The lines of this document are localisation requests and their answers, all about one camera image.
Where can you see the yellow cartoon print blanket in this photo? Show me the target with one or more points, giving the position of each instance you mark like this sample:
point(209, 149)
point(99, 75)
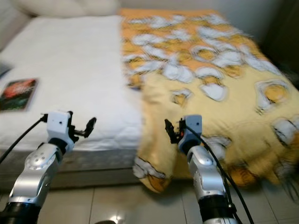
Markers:
point(215, 84)

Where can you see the cream bolster pillow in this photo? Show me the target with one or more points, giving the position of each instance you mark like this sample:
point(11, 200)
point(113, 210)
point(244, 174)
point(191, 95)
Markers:
point(65, 6)

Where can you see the dark book with red cover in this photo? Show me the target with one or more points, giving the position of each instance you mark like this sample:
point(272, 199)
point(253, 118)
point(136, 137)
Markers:
point(18, 93)

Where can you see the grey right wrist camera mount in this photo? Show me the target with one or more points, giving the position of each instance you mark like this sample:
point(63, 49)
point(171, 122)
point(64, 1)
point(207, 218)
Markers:
point(191, 128)

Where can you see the grey robot foot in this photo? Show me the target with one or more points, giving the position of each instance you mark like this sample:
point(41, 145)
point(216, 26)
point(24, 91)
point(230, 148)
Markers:
point(107, 222)

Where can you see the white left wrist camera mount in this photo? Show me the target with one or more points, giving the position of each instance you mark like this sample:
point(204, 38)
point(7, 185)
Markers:
point(58, 123)

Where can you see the black nightstand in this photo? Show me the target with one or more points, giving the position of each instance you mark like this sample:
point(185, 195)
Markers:
point(285, 32)

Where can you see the white quilted bed mattress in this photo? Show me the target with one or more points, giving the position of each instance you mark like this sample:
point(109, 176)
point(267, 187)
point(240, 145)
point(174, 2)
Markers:
point(74, 60)

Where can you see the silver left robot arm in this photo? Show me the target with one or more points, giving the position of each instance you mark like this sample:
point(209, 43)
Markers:
point(35, 177)

